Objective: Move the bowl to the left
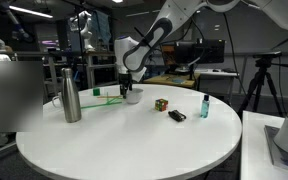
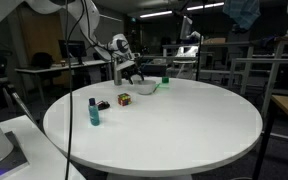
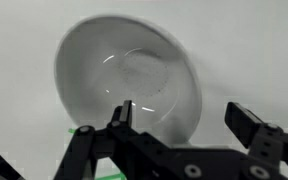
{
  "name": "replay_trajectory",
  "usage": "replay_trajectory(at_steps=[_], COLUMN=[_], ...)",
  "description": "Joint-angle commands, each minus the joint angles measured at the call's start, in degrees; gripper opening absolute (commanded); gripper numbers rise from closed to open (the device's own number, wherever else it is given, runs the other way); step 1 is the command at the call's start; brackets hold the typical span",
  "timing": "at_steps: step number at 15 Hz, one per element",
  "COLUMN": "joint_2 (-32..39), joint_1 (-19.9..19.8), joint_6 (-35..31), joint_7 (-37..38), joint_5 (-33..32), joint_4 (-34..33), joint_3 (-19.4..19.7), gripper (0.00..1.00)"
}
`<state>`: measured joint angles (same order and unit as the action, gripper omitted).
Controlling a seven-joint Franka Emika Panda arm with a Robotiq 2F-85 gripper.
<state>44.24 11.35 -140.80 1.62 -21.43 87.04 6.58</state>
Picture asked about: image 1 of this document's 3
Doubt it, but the white mug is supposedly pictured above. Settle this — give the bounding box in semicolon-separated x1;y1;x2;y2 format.
51;92;65;109

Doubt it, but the white bowl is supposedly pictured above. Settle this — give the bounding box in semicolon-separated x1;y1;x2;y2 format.
125;87;145;105

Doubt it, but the metal shelf rack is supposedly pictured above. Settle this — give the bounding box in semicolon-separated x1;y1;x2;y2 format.
83;51;121;89

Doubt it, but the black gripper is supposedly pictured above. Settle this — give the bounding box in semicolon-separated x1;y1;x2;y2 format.
118;73;134;100

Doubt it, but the small black clip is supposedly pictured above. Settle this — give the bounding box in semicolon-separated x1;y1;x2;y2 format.
167;109;188;123

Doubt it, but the black computer monitor pair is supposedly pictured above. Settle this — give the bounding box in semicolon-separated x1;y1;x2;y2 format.
174;38;226;81

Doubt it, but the Rubik's cube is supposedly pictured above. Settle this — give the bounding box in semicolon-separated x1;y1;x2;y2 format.
154;98;169;113

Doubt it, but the hanging blue cloth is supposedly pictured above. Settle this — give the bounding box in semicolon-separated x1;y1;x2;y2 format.
91;9;113;45

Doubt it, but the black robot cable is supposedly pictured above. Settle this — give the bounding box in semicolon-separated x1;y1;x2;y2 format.
221;12;249;98

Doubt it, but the white office desk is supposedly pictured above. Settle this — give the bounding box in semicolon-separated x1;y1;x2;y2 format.
194;67;241;102

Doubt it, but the white robot mounting table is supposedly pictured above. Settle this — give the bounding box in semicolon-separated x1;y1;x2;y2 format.
239;110;288;180

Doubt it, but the monitor with orange screen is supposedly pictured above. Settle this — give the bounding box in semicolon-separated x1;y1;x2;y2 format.
159;43;178;67

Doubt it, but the blue hand sanitizer bottle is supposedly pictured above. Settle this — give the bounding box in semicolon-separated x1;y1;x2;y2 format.
200;94;211;119

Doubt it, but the wooden desk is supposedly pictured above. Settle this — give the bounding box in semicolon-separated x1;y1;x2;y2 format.
142;73;201;90

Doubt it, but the long ceiling light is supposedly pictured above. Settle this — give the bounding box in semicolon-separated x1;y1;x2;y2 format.
0;0;54;20

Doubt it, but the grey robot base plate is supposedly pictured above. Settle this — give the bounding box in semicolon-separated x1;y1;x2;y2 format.
263;124;288;177

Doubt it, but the long green stick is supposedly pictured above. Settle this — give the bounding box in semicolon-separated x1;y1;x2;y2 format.
80;100;123;110

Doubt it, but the stainless steel water bottle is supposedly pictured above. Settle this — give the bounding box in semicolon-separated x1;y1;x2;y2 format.
60;67;83;124

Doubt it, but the black camera tripod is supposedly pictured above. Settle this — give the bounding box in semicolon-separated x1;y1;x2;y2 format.
238;50;288;118

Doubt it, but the orange stick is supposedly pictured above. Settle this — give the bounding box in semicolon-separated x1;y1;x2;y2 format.
96;95;124;100

